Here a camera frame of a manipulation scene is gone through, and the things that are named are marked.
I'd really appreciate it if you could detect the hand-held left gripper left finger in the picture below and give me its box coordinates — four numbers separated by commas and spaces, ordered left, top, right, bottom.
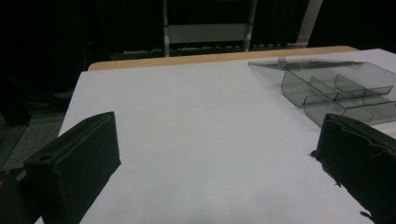
19, 111, 122, 224

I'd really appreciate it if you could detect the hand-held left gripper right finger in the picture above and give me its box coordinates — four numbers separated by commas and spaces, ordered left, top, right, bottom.
310, 113, 396, 224

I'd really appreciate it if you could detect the clear plastic compartment box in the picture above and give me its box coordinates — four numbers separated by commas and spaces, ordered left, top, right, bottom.
247, 55, 396, 128

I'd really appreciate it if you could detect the white table cover sheet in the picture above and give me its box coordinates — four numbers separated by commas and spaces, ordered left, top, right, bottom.
35, 48, 396, 224

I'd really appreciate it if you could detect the metal stand frame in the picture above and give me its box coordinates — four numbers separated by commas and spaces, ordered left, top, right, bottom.
162, 0, 325, 58

